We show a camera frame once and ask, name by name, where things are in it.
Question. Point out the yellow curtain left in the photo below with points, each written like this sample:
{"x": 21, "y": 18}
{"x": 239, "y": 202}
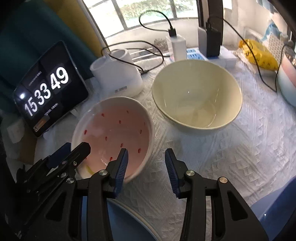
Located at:
{"x": 75, "y": 15}

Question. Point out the pink and blue stacked bowls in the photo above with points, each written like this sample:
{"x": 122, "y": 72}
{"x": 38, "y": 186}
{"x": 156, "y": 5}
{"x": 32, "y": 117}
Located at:
{"x": 286, "y": 75}

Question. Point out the white knit tablecloth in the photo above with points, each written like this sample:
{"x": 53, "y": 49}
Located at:
{"x": 256, "y": 152}

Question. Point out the yellow snack bag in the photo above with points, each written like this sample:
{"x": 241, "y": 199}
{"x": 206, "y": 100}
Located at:
{"x": 255, "y": 52}

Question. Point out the teal curtain left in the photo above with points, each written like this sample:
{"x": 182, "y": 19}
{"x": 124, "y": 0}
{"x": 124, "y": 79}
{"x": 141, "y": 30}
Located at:
{"x": 28, "y": 30}

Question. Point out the light blue plate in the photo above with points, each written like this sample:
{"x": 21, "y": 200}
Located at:
{"x": 125, "y": 223}

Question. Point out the small white box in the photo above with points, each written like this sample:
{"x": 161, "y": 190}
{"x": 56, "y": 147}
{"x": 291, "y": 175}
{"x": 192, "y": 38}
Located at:
{"x": 16, "y": 132}

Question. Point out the white phone charger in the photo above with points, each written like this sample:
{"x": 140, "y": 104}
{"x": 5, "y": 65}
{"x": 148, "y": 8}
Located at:
{"x": 176, "y": 46}

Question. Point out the dark blue bowl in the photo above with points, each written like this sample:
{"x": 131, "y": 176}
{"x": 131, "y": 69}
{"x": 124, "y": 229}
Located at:
{"x": 276, "y": 212}

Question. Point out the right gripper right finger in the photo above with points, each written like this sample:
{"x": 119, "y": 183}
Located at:
{"x": 177, "y": 174}

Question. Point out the tablet showing clock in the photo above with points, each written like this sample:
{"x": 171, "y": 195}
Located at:
{"x": 50, "y": 89}

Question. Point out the cream bowl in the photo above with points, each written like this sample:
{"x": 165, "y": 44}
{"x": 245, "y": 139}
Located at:
{"x": 197, "y": 96}

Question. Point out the pink speckled bowl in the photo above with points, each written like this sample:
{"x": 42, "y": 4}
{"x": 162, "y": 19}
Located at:
{"x": 110, "y": 125}

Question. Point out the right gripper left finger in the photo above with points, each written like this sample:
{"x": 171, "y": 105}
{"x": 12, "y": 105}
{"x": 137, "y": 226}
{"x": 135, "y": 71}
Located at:
{"x": 116, "y": 170}

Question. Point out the white lamp base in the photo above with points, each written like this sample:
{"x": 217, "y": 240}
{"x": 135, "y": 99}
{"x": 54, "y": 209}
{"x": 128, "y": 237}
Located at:
{"x": 116, "y": 74}

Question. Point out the cardboard box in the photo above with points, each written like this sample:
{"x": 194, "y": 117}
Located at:
{"x": 25, "y": 148}

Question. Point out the black power adapter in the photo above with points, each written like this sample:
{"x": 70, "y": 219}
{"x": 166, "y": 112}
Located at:
{"x": 213, "y": 41}

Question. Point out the white power strip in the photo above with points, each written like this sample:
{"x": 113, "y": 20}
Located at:
{"x": 226, "y": 58}

